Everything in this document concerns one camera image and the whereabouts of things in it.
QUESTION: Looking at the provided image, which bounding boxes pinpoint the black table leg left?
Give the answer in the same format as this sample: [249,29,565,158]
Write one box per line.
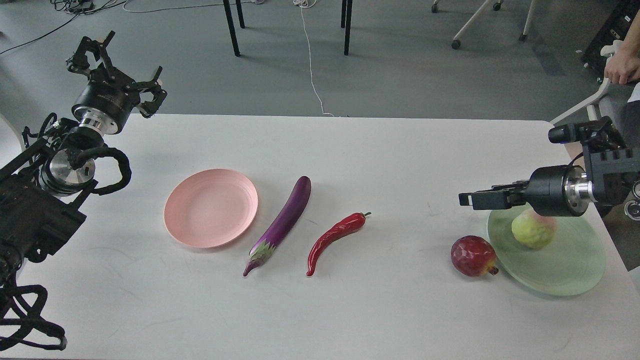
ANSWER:
[222,0,246,57]

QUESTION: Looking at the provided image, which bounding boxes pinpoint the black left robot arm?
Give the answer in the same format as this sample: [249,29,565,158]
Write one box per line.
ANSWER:
[0,30,167,351]

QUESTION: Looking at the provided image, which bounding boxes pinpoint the black table leg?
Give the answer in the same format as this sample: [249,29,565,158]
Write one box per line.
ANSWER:
[222,0,246,57]
[340,0,354,56]

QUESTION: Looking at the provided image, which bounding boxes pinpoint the pink plate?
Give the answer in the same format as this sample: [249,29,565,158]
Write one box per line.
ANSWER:
[163,168,259,249]

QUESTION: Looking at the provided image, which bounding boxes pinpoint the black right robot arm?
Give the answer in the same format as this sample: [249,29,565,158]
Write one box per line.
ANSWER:
[458,116,639,217]

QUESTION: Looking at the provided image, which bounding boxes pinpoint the red pomegranate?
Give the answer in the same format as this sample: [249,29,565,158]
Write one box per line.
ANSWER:
[450,235,499,278]

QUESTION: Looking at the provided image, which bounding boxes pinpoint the purple eggplant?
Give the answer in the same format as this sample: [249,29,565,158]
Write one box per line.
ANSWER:
[242,176,312,277]

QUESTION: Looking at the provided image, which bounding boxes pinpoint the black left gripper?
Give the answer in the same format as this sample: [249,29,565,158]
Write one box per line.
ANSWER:
[66,30,168,135]

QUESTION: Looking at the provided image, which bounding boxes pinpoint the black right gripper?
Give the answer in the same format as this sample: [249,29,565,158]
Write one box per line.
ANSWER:
[458,165,586,217]

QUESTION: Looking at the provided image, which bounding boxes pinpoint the white chair at left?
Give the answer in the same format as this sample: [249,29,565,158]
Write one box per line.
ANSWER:
[0,114,24,159]

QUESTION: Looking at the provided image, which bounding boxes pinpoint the black table leg right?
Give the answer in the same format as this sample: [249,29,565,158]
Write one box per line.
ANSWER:
[340,0,354,56]

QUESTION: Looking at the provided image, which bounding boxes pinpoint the white office chair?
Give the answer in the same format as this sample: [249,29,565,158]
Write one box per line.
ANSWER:
[550,40,640,131]

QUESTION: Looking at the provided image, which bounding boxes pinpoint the red chili pepper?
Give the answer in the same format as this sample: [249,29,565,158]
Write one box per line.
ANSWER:
[305,211,371,277]

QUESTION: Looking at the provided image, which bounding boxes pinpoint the light green plate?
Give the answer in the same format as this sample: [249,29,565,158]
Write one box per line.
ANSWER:
[486,205,606,296]

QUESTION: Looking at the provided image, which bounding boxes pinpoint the black floor cables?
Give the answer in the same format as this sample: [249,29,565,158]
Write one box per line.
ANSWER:
[0,0,126,57]

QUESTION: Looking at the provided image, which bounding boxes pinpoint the white floor cable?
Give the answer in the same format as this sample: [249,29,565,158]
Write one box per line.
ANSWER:
[292,0,336,118]

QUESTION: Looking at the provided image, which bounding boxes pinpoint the white chair base with wheels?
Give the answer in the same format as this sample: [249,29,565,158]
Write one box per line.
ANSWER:
[431,0,538,50]

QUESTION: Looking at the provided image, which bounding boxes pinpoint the person hand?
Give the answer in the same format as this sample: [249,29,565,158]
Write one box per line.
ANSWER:
[603,48,640,85]

